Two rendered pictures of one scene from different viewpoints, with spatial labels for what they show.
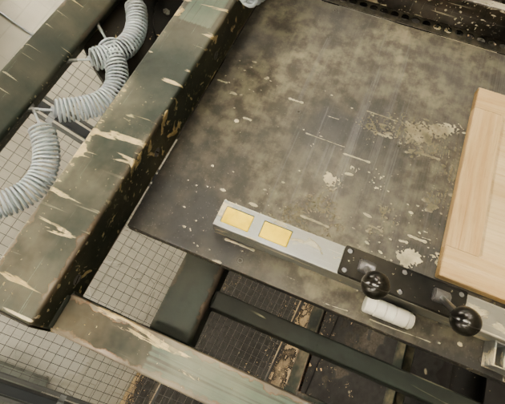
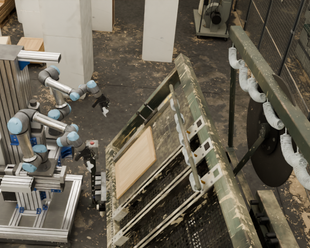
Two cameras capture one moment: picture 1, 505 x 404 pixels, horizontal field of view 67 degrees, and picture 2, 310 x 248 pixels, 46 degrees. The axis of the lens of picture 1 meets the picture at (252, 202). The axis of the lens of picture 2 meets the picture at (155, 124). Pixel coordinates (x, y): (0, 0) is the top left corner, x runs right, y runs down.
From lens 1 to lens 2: 321 cm
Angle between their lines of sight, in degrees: 87
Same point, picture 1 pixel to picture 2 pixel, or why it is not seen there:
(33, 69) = (247, 59)
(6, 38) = not seen: outside the picture
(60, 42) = (251, 68)
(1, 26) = not seen: outside the picture
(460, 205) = (150, 136)
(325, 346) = not seen: hidden behind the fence
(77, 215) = (178, 67)
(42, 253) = (178, 62)
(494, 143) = (149, 152)
